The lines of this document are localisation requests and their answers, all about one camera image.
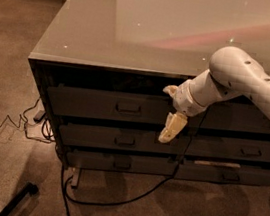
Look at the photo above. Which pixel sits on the grey drawer cabinet counter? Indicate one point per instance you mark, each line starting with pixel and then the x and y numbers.
pixel 140 47

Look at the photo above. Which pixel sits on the black stand leg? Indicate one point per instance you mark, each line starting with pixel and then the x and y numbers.
pixel 28 189

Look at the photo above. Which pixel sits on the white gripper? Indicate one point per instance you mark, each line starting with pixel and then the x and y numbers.
pixel 184 97

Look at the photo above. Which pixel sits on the black power adapter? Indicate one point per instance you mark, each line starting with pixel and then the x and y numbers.
pixel 39 116

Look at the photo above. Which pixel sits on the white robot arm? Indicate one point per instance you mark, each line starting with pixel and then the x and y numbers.
pixel 231 73

